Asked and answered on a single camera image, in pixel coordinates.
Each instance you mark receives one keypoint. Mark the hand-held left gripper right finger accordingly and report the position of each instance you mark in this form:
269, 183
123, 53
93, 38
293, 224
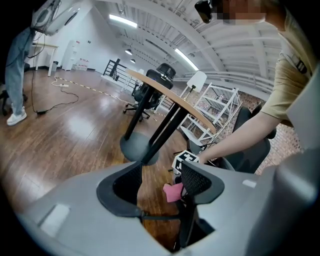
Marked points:
235, 200

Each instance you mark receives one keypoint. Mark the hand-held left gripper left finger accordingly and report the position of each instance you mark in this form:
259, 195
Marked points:
82, 225

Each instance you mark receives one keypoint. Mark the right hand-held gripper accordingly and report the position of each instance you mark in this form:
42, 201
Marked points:
186, 157

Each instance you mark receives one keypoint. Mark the pink cloth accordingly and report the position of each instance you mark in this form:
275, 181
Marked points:
172, 192

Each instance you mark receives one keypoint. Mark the person's right forearm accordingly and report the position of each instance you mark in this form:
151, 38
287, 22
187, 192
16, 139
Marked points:
237, 135

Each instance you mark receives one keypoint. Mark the black folding chair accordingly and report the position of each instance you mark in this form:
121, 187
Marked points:
197, 147

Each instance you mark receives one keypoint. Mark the round wooden table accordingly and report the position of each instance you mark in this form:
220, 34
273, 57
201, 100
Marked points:
138, 150

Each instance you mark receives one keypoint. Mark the white metal shelf unit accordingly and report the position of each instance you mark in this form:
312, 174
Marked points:
217, 100

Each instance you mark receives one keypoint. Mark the white-shade brass table lamp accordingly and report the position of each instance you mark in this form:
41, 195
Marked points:
197, 80

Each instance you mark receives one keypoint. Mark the long ceiling light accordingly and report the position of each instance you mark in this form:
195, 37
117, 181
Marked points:
122, 20
186, 59

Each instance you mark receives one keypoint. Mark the black pendant lamp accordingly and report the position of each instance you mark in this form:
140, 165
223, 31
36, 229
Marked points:
132, 61
128, 52

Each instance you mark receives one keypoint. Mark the person's beige shirt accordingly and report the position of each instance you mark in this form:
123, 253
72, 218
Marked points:
287, 87

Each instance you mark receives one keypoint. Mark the pack of water bottles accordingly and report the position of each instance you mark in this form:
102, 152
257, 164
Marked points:
80, 65

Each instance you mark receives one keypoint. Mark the white power strip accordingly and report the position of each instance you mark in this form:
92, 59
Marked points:
63, 85

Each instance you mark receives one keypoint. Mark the person's head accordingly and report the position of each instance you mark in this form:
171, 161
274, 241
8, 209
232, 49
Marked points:
240, 10

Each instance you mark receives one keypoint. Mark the small waste bin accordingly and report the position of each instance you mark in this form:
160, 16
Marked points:
54, 66

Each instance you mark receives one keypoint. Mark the light wooden desk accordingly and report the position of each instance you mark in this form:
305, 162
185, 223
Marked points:
47, 46

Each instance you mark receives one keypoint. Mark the black head-worn camera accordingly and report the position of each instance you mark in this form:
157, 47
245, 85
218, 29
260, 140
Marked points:
203, 11

